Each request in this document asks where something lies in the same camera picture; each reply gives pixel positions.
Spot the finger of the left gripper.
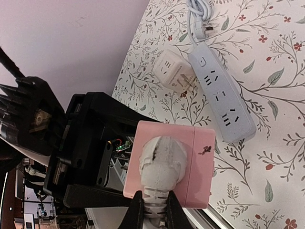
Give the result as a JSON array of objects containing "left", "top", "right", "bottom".
[
  {"left": 86, "top": 92, "right": 158, "bottom": 138},
  {"left": 63, "top": 184, "right": 131, "bottom": 208}
]

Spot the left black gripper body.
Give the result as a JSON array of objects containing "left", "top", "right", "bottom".
[{"left": 42, "top": 92, "right": 163, "bottom": 198}]

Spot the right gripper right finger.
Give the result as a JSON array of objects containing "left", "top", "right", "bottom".
[{"left": 166, "top": 190, "right": 191, "bottom": 229}]

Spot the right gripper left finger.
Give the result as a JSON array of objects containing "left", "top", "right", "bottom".
[{"left": 119, "top": 190, "right": 144, "bottom": 229}]

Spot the pink cube adapter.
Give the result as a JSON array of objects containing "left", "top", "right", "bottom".
[{"left": 123, "top": 121, "right": 216, "bottom": 208}]

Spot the white long power strip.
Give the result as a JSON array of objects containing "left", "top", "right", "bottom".
[{"left": 139, "top": 136, "right": 187, "bottom": 229}]

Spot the white cube adapter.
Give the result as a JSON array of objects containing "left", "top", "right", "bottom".
[{"left": 152, "top": 50, "right": 195, "bottom": 93}]

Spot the blue power strip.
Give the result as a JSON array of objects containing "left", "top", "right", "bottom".
[{"left": 188, "top": 43, "right": 256, "bottom": 143}]

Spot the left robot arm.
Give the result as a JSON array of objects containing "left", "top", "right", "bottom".
[{"left": 0, "top": 52, "right": 149, "bottom": 229}]

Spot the floral tablecloth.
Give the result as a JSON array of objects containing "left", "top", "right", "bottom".
[{"left": 111, "top": 0, "right": 305, "bottom": 229}]

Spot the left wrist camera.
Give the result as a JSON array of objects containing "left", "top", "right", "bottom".
[{"left": 0, "top": 77, "right": 67, "bottom": 166}]

